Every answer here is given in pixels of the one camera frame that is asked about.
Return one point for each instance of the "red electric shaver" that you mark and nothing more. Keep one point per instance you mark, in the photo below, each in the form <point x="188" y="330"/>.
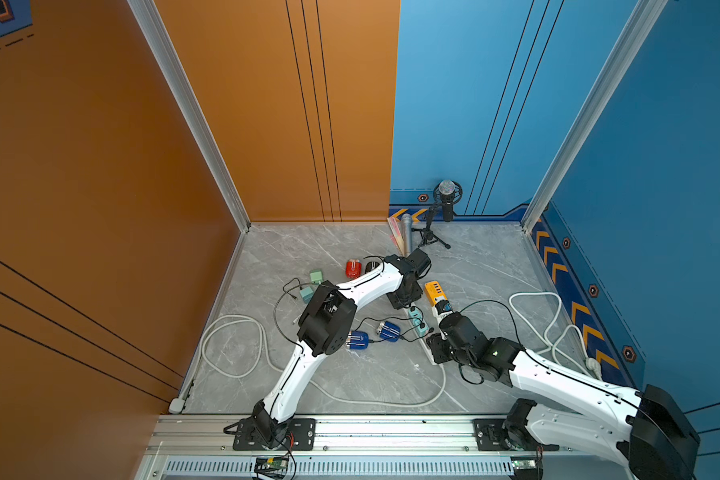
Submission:
<point x="353" y="268"/>

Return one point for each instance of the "white power strip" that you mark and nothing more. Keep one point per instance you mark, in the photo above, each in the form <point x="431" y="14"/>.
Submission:
<point x="421" y="340"/>

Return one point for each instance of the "black electric shaver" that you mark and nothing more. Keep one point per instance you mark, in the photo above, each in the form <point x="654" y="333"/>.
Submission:
<point x="371" y="265"/>

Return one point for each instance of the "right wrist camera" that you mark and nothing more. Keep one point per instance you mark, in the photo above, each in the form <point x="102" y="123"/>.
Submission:
<point x="442" y="309"/>

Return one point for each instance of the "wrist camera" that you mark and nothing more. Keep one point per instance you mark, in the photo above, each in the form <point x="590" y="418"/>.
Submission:
<point x="442" y="309"/>
<point x="419" y="262"/>

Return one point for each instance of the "teal charger on white strip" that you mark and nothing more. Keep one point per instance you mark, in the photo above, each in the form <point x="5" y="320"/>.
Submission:
<point x="415" y="314"/>

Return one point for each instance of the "yellow power strip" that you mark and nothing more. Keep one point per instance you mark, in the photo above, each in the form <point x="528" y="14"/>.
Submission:
<point x="434" y="292"/>

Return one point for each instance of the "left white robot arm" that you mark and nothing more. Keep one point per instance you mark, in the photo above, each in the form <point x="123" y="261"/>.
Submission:
<point x="323" y="329"/>

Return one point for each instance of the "green USB charger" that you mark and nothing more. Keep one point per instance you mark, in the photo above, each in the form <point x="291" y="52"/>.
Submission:
<point x="316" y="276"/>

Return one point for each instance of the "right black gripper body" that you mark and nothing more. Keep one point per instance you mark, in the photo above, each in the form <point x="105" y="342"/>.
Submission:
<point x="443" y="351"/>

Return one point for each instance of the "blue electric shaver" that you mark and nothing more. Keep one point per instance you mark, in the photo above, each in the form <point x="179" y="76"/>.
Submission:
<point x="388" y="331"/>
<point x="357" y="340"/>

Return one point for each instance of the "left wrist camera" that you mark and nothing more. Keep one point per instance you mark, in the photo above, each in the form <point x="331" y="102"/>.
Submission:
<point x="419" y="262"/>

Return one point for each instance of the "grey handheld microphone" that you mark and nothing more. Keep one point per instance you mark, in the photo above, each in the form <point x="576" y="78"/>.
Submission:
<point x="406" y="222"/>

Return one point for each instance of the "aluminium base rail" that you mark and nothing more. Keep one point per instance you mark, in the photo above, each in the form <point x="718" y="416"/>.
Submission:
<point x="342" y="445"/>

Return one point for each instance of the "teal USB charger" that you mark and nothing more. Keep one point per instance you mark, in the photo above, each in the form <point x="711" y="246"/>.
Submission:
<point x="306" y="294"/>

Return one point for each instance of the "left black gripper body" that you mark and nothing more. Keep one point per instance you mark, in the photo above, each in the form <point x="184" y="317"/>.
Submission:
<point x="414" y="294"/>

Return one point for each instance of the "black microphone on tripod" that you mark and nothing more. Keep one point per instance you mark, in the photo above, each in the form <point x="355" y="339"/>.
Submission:
<point x="445" y="196"/>

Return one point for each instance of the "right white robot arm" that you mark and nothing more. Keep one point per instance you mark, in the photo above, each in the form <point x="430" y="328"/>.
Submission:
<point x="642" y="430"/>

